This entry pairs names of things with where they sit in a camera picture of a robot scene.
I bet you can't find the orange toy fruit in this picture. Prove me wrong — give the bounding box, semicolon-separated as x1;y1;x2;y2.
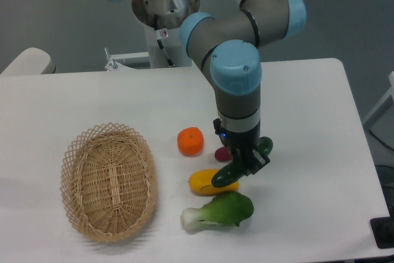
177;127;204;156

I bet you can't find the white chair back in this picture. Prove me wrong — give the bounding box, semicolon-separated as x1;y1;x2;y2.
1;47;56;77

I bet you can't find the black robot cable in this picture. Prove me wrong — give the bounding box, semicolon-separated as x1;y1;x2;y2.
153;13;176;68

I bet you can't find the green toy cucumber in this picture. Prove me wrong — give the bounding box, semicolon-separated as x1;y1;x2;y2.
211;136;273;188

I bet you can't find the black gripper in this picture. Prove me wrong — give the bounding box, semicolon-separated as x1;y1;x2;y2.
213;118;270;175

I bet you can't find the black device at table edge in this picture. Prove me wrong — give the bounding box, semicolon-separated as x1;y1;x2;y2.
370;217;393;249

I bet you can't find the woven wicker basket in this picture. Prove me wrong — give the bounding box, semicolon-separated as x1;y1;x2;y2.
60;123;158;243

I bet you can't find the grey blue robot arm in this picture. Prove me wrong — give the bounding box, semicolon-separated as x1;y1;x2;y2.
111;0;307;187

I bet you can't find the white furniture at right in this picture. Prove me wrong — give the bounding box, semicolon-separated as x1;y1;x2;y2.
361;72;393;129

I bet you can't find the green toy bok choy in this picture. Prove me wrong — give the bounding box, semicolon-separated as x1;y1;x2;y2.
180;192;254;231

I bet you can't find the dark red toy fruit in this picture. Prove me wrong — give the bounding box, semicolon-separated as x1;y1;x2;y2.
214;147;233;163

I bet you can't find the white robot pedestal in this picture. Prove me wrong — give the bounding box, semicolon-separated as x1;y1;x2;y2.
103;0;201;72

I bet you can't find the yellow toy mango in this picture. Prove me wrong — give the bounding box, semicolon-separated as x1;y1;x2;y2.
188;169;239;196

